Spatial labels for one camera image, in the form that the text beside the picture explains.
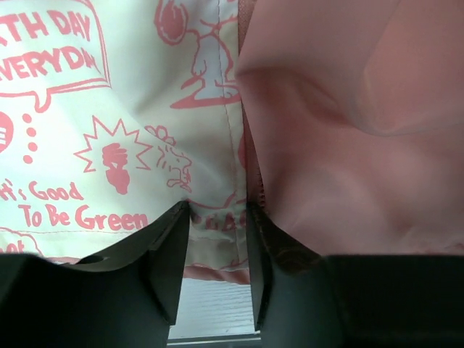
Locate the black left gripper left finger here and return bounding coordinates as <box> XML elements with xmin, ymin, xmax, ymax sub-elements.
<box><xmin>1</xmin><ymin>202</ymin><xmax>190</xmax><ymax>347</ymax></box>

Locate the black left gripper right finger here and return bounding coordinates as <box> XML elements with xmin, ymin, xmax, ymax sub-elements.
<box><xmin>246</xmin><ymin>203</ymin><xmax>463</xmax><ymax>347</ymax></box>

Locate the pink cream printed hooded jacket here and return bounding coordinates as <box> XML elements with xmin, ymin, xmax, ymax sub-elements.
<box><xmin>1</xmin><ymin>1</ymin><xmax>463</xmax><ymax>283</ymax></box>

